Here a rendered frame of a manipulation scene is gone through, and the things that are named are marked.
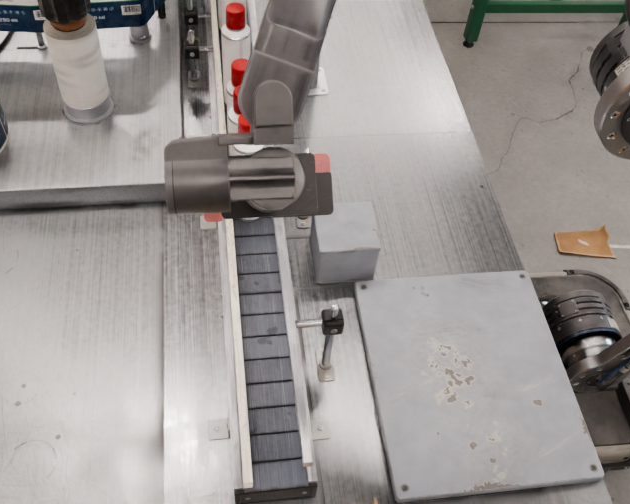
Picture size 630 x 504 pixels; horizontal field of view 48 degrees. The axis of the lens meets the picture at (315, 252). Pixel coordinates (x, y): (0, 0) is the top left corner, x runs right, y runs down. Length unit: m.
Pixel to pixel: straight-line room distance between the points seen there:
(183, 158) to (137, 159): 0.66
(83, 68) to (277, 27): 0.72
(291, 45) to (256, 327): 0.54
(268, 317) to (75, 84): 0.54
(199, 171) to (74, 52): 0.68
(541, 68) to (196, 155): 2.62
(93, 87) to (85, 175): 0.16
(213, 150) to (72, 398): 0.56
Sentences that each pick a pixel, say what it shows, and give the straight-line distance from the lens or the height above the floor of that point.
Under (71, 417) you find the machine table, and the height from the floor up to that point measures 0.83.
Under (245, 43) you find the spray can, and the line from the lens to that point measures 1.31.
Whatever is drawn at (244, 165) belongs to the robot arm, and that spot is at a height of 1.34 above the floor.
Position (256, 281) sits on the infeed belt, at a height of 0.88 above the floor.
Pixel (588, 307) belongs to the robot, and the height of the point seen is 0.42.
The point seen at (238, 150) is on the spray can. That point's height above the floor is 1.04.
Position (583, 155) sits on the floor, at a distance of 2.85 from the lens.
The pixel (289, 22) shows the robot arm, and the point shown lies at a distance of 0.65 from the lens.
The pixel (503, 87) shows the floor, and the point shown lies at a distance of 3.02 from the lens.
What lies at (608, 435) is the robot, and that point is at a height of 0.24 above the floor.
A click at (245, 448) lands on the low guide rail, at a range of 0.96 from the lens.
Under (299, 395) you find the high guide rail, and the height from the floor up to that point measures 0.96.
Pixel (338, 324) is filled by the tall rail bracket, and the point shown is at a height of 0.97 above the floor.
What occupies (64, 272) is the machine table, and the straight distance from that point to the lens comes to 1.24.
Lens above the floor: 1.80
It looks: 52 degrees down
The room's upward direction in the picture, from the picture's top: 6 degrees clockwise
